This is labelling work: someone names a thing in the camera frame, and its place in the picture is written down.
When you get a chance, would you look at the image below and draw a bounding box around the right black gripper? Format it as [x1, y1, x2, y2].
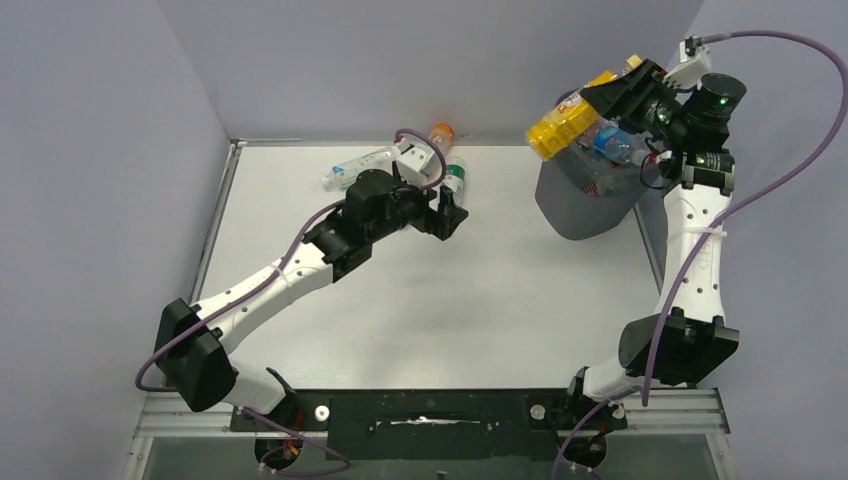
[582, 59, 691, 143]

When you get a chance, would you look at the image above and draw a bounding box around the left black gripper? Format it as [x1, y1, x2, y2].
[367, 170, 466, 243]

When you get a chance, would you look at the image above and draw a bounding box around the yellow juice bottle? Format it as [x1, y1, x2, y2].
[525, 55, 642, 161]

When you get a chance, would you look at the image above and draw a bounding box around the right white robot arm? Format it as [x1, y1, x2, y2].
[562, 60, 747, 427]

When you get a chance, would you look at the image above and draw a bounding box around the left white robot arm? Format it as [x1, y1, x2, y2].
[154, 170, 469, 413]

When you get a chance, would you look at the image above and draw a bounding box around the grey mesh waste bin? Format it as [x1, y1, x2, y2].
[535, 117, 659, 240]

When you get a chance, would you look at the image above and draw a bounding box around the clear bottle green label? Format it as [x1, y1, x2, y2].
[442, 156, 466, 205]

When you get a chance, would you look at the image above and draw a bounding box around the orange drink bottle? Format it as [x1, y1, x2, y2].
[429, 123, 455, 154]

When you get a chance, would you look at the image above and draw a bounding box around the clear bottle blue white label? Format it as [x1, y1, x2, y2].
[321, 147, 396, 192]

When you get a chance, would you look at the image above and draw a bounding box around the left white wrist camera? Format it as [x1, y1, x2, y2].
[394, 139, 440, 187]

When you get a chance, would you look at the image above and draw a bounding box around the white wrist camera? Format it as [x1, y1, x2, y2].
[394, 139, 440, 187]
[663, 36, 712, 91]

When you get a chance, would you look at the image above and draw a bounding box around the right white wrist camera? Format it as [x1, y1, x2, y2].
[663, 36, 712, 91]

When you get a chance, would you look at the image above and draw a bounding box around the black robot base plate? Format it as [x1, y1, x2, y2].
[222, 374, 628, 474]

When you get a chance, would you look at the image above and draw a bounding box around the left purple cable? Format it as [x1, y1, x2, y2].
[134, 129, 448, 392]

